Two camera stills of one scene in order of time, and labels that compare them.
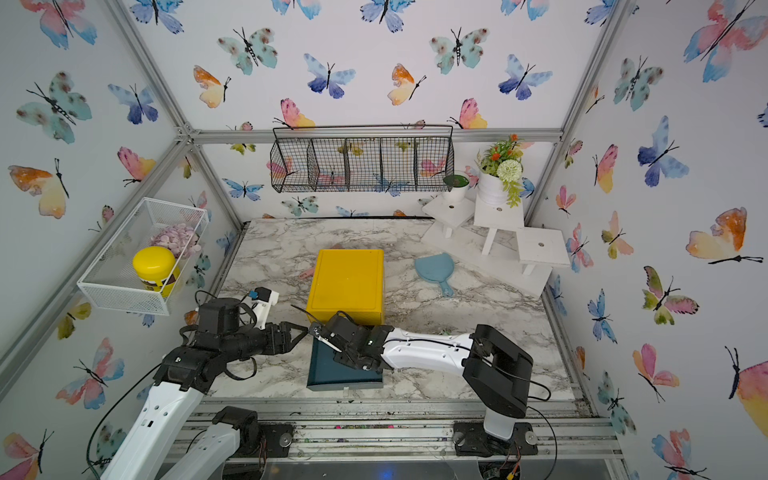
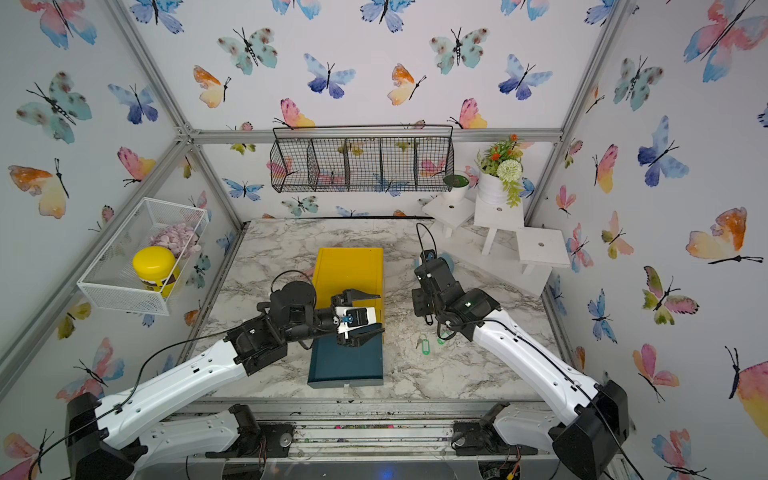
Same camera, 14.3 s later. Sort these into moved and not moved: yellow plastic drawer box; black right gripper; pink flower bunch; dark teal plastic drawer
Moved: black right gripper
Not moved: dark teal plastic drawer; pink flower bunch; yellow plastic drawer box
